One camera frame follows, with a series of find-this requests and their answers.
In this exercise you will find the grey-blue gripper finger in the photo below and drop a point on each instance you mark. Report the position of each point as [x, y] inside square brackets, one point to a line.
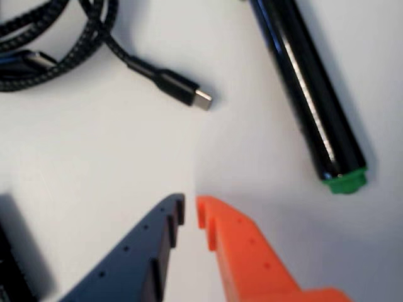
[126, 267]

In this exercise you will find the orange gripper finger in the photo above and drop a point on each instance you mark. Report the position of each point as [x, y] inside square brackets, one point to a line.
[248, 261]

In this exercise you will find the small black cylinder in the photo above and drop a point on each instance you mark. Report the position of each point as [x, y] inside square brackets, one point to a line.
[11, 251]

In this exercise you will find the black marker with green cap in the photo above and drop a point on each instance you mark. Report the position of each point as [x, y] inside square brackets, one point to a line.
[302, 78]

